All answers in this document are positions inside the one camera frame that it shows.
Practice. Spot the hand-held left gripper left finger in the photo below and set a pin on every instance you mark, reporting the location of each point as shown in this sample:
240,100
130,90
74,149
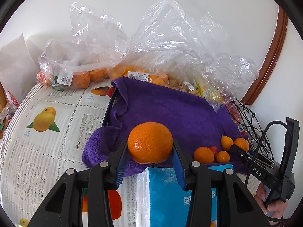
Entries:
122,167

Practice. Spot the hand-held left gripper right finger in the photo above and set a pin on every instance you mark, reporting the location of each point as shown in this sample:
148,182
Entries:
178,170

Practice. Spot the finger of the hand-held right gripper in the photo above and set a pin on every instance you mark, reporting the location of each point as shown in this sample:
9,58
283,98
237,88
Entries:
239,151

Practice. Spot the orange kumquat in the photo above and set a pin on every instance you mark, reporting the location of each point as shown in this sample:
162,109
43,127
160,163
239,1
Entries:
226,141
241,144
203,155
222,156

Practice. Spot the red cherry tomato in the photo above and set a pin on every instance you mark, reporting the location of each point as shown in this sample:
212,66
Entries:
214,149

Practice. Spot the orange mandarin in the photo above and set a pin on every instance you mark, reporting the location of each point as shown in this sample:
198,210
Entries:
150,143

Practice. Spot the black tray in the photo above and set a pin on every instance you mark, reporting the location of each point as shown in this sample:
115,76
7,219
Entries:
111,106

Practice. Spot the clear bag of mandarins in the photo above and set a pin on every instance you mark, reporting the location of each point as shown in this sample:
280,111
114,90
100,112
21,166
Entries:
80,79

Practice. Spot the clear bag of kumquats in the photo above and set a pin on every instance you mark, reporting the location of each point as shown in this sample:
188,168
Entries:
120,69

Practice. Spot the person's right hand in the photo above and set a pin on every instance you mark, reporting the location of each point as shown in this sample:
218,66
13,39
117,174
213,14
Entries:
275,208

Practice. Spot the blue tissue pack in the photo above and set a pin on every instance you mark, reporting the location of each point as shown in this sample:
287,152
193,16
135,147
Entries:
163,201

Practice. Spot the clear bag of cherry tomatoes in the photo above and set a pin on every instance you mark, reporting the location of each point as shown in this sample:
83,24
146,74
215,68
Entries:
233,113

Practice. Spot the purple towel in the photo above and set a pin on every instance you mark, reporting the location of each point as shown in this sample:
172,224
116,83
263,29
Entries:
177,113

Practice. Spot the printed white tablecloth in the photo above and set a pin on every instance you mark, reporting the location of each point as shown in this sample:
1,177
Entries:
59,151

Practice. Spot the yellow pack with green label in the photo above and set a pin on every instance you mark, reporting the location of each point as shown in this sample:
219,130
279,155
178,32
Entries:
197,86

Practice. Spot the red and white packet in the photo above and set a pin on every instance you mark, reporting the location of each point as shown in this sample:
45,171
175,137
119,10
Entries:
13,100

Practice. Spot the wooden chair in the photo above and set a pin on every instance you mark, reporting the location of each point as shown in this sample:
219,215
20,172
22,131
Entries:
2,94

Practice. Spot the white paper bag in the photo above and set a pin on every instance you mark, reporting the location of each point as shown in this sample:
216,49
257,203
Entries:
16,59

